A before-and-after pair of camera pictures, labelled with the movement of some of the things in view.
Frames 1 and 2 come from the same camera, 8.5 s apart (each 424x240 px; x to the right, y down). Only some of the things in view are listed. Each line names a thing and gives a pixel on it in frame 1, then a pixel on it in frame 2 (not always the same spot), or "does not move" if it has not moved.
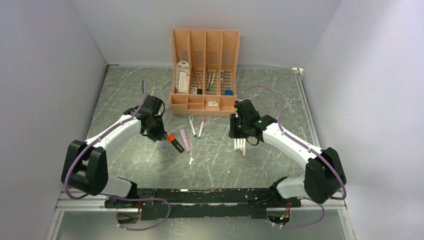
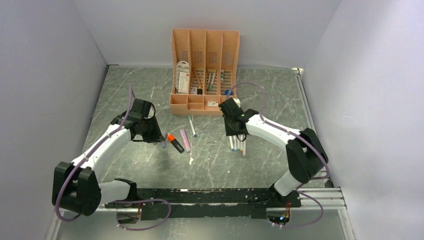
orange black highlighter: x=171 y=138 does not move
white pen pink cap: x=201 y=127 to x=231 y=142
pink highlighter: x=186 y=140 does not move
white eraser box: x=214 y=104 does not move
